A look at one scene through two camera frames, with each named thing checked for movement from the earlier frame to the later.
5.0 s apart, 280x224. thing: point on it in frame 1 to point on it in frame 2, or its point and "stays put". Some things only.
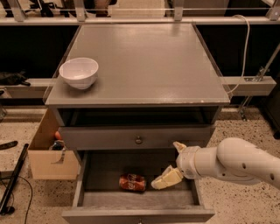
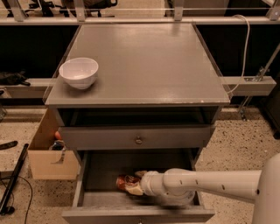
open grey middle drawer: (97, 198) stays put
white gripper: (185, 162) to (149, 183)
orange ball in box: (58, 135) stays put
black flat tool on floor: (9, 144) stays put
